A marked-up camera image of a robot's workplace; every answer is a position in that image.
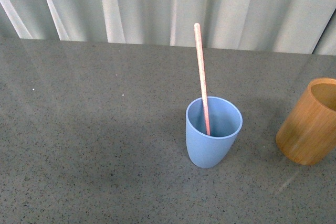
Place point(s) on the pink chopstick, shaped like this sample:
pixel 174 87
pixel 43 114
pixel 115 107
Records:
pixel 201 69

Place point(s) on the blue plastic cup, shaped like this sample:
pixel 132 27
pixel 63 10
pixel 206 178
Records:
pixel 225 121

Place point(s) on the bamboo chopstick holder cup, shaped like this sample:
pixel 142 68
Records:
pixel 308 133

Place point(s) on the white pleated curtain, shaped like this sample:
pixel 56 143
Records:
pixel 295 26

